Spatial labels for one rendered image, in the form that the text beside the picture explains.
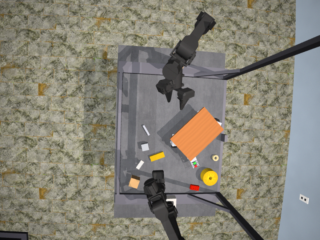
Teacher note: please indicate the red toy brick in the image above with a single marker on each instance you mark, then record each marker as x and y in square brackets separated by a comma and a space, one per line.
[194, 187]

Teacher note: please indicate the yellow rectangular block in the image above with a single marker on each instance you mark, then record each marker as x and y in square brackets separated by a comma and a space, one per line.
[157, 156]

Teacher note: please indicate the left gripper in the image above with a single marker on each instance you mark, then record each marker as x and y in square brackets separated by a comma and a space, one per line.
[158, 175]

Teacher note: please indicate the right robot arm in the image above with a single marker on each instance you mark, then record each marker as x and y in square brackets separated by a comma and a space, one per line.
[184, 50]

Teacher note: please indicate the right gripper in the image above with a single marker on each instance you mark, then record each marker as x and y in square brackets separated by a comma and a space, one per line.
[183, 94]

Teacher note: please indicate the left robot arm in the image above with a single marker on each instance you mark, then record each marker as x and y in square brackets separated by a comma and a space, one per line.
[164, 210]

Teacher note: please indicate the yellow roll with centre hole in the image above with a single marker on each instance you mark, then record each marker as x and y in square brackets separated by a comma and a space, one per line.
[209, 177]

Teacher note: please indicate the tan cardboard box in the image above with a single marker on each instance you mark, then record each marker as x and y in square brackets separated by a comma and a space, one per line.
[134, 181]

